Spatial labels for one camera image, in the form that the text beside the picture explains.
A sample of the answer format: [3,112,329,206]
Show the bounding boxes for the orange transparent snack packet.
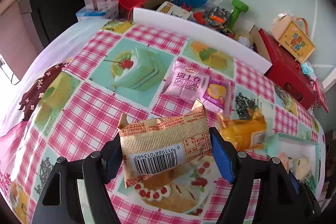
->
[216,107,267,151]

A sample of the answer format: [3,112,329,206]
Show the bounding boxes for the beige snack cake packet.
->
[117,99,212,188]

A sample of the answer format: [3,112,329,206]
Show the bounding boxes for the pink swiss roll packet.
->
[162,61,235,116]

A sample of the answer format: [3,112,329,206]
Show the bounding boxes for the clear bag yellow puffs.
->
[294,156,311,181]

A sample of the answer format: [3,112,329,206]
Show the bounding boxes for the white and teal tray box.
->
[265,133,321,197]

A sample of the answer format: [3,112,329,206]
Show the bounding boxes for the checked cake pattern tablecloth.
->
[1,19,325,223]

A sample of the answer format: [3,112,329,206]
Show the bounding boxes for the large red gift box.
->
[259,29,315,109]

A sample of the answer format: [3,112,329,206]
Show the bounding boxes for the yellow children's day box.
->
[270,13,315,63]

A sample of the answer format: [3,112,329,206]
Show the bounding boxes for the cardboard box of toys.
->
[142,0,261,54]

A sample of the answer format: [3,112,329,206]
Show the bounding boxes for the green dumbbell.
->
[228,0,249,30]

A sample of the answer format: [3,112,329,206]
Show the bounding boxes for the clear acrylic box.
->
[76,0,119,21]

